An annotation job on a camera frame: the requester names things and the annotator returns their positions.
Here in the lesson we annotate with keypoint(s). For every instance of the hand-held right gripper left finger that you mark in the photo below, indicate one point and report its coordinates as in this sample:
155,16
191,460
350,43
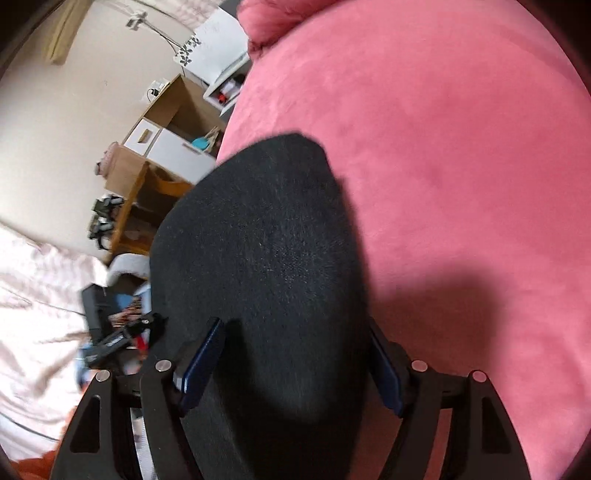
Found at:
201,364

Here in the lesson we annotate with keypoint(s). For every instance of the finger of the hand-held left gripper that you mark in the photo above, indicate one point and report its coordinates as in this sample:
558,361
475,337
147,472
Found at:
152,325

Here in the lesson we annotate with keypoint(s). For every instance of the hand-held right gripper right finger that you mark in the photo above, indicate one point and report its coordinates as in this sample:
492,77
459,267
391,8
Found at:
385,374

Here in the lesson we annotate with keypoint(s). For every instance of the black sweater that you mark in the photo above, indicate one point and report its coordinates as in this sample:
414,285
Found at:
258,254

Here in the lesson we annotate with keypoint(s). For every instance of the red cloth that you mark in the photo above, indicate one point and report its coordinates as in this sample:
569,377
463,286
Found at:
140,344

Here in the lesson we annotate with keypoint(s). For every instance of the patterned brown cloth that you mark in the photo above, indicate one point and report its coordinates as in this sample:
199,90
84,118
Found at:
129,314

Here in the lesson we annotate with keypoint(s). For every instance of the blue cushion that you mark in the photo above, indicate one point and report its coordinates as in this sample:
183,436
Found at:
134,295

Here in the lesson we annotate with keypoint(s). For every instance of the pale pink blanket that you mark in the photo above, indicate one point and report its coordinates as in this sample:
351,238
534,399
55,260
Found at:
37,300

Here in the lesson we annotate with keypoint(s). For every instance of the black green device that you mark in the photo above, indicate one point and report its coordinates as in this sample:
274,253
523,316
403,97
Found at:
110,206
100,233

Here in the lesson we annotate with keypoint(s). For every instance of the wooden desk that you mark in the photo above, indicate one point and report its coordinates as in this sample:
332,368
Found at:
124,168

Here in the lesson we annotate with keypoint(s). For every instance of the pink round item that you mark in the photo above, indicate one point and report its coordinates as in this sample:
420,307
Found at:
105,159

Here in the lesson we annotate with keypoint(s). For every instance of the orange cloth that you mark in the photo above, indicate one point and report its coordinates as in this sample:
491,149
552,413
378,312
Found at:
39,468

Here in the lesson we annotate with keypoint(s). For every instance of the white cabinet door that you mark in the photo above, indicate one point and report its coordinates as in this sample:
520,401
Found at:
180,157

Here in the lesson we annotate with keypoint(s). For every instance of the teal bowl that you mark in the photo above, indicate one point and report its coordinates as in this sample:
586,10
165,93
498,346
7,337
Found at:
201,144

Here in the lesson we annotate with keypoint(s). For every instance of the white drawer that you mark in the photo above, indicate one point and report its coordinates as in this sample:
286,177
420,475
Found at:
141,134

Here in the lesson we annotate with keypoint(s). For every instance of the white charger socket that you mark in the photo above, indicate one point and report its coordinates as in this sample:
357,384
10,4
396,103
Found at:
158,88

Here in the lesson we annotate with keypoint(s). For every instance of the white grey nightstand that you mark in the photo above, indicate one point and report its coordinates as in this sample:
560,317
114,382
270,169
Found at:
220,92

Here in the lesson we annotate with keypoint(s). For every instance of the pink bed blanket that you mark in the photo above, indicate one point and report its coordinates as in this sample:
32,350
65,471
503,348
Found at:
461,138

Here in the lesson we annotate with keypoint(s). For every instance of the beige drape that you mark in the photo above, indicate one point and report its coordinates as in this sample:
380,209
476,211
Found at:
62,32

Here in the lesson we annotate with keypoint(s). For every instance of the white cabinet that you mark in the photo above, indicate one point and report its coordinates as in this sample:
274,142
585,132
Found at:
217,41

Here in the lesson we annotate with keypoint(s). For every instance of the large pink pillow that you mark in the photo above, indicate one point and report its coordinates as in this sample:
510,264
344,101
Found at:
268,23

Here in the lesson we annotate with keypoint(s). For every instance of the white wall power strip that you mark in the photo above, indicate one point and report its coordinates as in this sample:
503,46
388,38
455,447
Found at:
136,20

